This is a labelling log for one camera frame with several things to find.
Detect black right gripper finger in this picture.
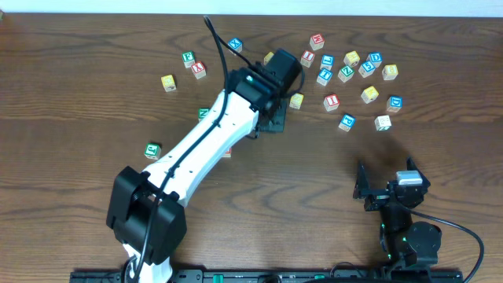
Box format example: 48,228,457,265
406,157,428,182
353,163,370,199

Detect red i block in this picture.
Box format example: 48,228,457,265
300,50,315,68
323,94,340,112

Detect green N wooden block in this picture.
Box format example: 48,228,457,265
198,108,210,121

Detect red A wooden block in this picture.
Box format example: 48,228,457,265
222,148,232,158

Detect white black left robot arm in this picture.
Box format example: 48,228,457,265
106,49,304,282

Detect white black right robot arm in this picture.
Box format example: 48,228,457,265
353,158,442,270

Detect yellow block upper middle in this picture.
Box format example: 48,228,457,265
263,52,274,65

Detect yellow block centre right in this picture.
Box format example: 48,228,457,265
289,93,304,109

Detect red H wooden block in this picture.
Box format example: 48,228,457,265
310,34,325,51

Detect blue T wooden block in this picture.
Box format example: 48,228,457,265
317,68,333,86

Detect blue L wooden block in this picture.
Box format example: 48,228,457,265
320,54,335,71

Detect plain L green 7 block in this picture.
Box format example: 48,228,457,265
374,115,391,131

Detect blue X wooden block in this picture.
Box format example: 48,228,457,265
227,38,243,55

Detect green Z wooden block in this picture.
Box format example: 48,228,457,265
338,65,354,83

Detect blue P wooden block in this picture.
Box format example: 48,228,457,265
339,114,356,132

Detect blue D lower block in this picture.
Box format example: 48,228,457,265
386,96,403,112

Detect blue d block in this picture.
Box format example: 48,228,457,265
366,52,383,68
386,96,403,112

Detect yellow block upper right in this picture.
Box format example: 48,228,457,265
343,50,360,68

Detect blue 5 wooden block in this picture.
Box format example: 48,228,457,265
358,61,376,78

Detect red X wooden block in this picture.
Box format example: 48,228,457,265
190,61,207,79

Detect blue D upper block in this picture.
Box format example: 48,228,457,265
366,52,383,68

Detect yellow 8 wooden block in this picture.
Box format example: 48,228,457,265
382,64,398,81

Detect green F wooden block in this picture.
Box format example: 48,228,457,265
182,51,196,68

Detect yellow block far left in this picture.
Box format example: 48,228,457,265
161,75,176,92

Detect green J wooden block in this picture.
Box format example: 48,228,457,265
144,143,161,160

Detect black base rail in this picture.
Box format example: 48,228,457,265
69,269,464,283

